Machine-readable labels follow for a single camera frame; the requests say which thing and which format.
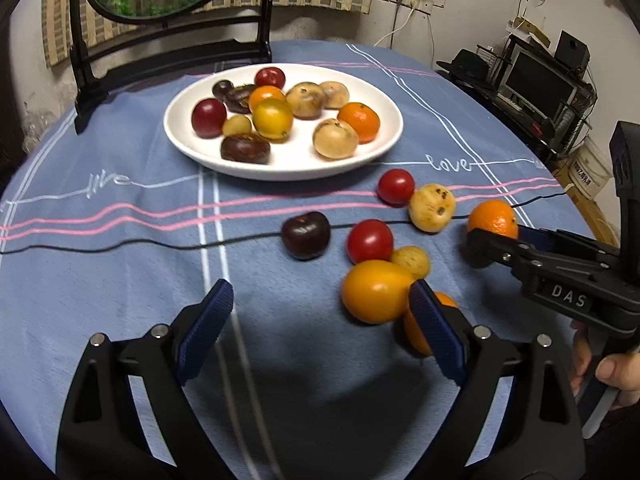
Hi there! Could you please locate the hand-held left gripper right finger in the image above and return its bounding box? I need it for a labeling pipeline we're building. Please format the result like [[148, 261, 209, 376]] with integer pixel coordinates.
[[407, 279, 586, 480]]

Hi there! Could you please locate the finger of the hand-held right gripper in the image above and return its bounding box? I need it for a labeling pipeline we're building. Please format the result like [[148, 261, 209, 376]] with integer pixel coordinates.
[[517, 226, 619, 261], [466, 227, 557, 282]]

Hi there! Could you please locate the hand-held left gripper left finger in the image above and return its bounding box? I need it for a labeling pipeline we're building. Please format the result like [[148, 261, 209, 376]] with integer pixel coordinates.
[[55, 279, 235, 480]]

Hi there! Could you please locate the orange tangerine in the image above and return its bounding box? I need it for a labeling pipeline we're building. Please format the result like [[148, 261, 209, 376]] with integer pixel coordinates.
[[467, 199, 520, 241], [338, 102, 381, 144]]

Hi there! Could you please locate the large oblong orange tomato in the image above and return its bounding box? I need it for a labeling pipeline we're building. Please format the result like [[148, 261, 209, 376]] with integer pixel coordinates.
[[341, 260, 416, 325]]

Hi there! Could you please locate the small yellow green pepino melon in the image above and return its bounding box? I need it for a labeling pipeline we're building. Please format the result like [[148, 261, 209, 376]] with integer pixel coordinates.
[[390, 245, 431, 281]]

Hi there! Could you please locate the pale yellow pepino melon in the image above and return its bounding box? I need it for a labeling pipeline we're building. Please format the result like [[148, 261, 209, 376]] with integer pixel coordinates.
[[408, 183, 457, 233], [319, 81, 350, 109]]

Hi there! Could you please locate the red tomato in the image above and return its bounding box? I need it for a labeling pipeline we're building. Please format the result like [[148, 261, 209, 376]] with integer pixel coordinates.
[[347, 219, 395, 265], [254, 67, 286, 90], [377, 169, 416, 206], [191, 98, 227, 139]]

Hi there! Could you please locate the dark brown ribbed tomato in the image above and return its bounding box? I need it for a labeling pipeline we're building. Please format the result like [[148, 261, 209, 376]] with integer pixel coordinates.
[[220, 133, 272, 164], [224, 85, 257, 114]]

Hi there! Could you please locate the white oval plate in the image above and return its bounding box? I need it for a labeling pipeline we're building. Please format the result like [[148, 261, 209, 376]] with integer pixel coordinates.
[[163, 62, 404, 182]]

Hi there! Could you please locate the tiny yellow pepino melon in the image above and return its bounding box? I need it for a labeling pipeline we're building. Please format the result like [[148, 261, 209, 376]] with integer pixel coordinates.
[[222, 114, 253, 137]]

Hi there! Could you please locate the green yellow tomato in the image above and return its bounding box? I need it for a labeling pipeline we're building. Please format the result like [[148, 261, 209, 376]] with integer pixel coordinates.
[[252, 98, 294, 141]]

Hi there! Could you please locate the person's right hand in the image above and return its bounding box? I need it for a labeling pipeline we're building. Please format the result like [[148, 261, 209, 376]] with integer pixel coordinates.
[[570, 322, 640, 407]]

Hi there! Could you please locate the white plastic bucket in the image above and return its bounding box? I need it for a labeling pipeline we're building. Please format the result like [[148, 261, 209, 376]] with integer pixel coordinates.
[[570, 135, 618, 201]]

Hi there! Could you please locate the blue printed tablecloth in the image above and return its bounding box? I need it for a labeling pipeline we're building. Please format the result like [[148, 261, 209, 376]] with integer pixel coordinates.
[[0, 40, 608, 480]]

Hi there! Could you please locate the black computer desk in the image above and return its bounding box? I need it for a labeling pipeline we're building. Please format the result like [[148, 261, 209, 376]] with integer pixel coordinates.
[[437, 35, 596, 161]]

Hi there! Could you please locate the black computer monitor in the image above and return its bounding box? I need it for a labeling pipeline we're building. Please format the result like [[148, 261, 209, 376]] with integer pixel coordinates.
[[502, 47, 583, 116]]

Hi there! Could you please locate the black hat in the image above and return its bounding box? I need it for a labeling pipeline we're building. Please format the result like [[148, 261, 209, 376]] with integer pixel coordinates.
[[436, 49, 493, 81]]

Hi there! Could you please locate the black speaker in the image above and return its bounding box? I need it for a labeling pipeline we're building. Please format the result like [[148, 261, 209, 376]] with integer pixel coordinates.
[[555, 30, 591, 68]]

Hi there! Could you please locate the thin black cable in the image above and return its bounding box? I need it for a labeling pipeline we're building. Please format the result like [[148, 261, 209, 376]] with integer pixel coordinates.
[[0, 187, 576, 256]]

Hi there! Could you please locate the white wall cable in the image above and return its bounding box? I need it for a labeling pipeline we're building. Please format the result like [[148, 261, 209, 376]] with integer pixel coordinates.
[[372, 0, 436, 51]]

